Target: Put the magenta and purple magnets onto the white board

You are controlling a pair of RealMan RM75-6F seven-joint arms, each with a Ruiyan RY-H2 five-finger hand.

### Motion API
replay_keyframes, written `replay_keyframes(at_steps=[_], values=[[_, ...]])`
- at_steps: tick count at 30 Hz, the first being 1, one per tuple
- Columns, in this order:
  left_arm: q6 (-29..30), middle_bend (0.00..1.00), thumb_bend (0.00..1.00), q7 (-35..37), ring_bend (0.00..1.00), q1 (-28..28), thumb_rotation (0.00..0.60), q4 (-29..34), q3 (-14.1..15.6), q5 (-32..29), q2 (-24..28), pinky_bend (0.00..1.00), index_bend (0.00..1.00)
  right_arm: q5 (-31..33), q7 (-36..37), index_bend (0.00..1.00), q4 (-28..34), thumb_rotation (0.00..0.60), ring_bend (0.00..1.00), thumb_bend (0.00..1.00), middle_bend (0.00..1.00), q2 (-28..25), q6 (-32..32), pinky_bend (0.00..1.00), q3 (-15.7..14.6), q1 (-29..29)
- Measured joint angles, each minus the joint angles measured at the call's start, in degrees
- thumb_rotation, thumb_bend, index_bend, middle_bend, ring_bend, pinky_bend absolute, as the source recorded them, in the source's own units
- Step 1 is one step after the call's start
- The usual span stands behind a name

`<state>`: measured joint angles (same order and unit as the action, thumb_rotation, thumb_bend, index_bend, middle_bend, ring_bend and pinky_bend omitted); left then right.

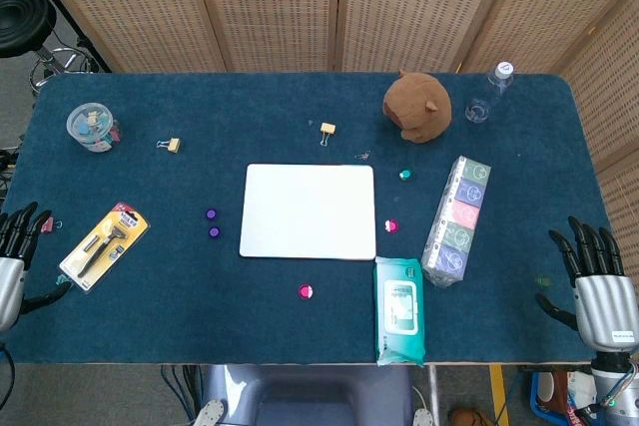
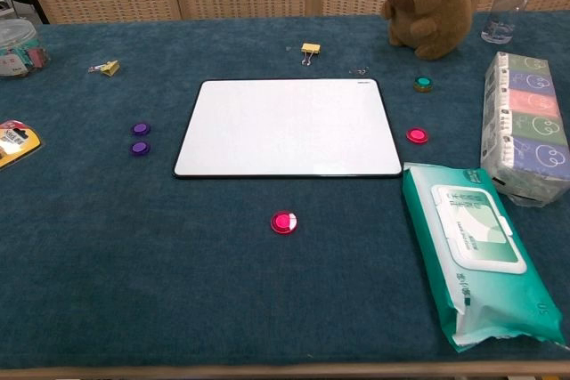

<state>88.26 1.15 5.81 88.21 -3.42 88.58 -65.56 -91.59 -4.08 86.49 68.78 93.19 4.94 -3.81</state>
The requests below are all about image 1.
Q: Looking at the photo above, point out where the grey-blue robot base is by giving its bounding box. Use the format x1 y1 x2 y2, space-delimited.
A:
192 363 435 426

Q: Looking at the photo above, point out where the blue storage crate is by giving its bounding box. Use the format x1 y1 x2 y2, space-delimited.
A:
528 369 600 426

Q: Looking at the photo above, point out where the yellow razor blister pack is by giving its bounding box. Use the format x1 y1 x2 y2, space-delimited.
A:
58 202 151 294

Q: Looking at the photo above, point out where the clear jar of binder clips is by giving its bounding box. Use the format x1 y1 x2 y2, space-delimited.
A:
66 102 123 154

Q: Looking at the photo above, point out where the black metal pole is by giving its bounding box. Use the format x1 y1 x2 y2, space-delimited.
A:
12 0 114 73

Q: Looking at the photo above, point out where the black cable bundle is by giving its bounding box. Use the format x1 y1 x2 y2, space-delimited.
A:
159 364 202 426

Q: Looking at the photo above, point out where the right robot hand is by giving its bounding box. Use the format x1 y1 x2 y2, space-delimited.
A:
534 215 639 353

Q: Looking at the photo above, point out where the blue felt table mat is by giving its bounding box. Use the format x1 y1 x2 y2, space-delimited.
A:
0 71 611 366

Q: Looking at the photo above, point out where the woven folding screen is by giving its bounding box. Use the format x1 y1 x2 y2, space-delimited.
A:
22 0 639 257

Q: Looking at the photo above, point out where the black round stool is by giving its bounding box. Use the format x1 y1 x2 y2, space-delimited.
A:
0 0 101 93

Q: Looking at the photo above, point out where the green wet wipes pack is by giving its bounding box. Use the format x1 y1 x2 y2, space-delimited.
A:
372 255 426 368

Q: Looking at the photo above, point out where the multicolour tissue pack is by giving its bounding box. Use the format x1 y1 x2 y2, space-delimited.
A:
420 155 492 289

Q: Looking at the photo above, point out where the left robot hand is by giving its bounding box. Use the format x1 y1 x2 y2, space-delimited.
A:
0 201 73 333

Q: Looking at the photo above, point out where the metal table leg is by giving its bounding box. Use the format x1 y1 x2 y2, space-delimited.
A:
427 364 441 412

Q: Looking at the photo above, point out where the brown capybara plush toy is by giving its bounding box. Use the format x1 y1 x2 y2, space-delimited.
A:
382 69 453 145

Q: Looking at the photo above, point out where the clear plastic water bottle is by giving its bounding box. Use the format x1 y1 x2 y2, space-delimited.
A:
464 61 516 125

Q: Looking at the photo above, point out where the white magnetic board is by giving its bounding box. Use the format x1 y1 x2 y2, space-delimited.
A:
239 163 377 261

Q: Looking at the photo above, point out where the brown shoe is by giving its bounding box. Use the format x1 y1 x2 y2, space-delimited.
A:
447 406 493 426

